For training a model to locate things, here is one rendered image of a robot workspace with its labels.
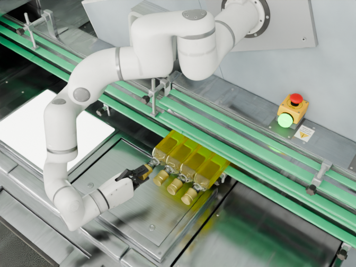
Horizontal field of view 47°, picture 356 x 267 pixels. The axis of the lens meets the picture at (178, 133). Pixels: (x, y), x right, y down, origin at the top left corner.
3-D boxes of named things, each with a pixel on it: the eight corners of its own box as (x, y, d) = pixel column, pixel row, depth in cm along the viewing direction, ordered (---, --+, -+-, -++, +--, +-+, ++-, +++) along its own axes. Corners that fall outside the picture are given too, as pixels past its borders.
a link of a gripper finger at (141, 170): (132, 181, 130) (149, 171, 133) (131, 176, 128) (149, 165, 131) (126, 175, 132) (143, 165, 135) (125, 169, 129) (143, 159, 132)
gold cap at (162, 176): (160, 174, 137) (152, 183, 134) (160, 168, 134) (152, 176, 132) (169, 179, 135) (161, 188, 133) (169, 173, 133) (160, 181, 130)
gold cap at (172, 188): (174, 182, 134) (166, 191, 132) (174, 176, 132) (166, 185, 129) (183, 188, 133) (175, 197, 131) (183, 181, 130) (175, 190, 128)
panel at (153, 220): (49, 90, 183) (-16, 135, 164) (47, 85, 180) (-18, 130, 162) (217, 192, 148) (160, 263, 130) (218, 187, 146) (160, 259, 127)
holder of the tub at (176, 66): (147, 61, 165) (134, 71, 160) (144, -1, 144) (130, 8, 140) (181, 78, 158) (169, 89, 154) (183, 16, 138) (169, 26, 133)
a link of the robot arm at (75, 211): (44, 189, 118) (57, 204, 112) (77, 171, 123) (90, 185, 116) (62, 225, 127) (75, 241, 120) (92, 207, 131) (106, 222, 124)
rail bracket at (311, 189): (320, 161, 122) (302, 191, 115) (328, 145, 117) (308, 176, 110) (333, 168, 121) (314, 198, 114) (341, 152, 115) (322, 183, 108)
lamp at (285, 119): (278, 119, 129) (274, 125, 128) (282, 109, 126) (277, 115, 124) (292, 125, 128) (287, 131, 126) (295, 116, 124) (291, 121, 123)
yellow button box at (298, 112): (285, 107, 135) (274, 120, 131) (290, 91, 129) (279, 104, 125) (304, 117, 132) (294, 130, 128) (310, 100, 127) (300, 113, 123)
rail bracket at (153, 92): (162, 102, 152) (141, 121, 145) (162, 67, 139) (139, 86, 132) (169, 105, 150) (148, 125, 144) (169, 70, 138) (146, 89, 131)
